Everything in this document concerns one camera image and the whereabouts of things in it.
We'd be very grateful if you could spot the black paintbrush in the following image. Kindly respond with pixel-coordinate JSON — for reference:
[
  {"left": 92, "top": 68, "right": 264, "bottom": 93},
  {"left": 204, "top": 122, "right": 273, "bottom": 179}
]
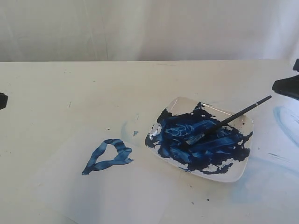
[{"left": 184, "top": 95, "right": 272, "bottom": 146}]

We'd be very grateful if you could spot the white plate with blue paint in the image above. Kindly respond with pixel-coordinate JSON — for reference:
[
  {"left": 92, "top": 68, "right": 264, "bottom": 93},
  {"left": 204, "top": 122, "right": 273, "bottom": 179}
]
[{"left": 145, "top": 97, "right": 253, "bottom": 182}]

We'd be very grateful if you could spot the white paper sheet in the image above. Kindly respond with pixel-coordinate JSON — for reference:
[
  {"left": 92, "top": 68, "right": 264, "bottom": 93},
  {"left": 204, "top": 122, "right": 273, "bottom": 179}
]
[{"left": 0, "top": 123, "right": 180, "bottom": 224}]

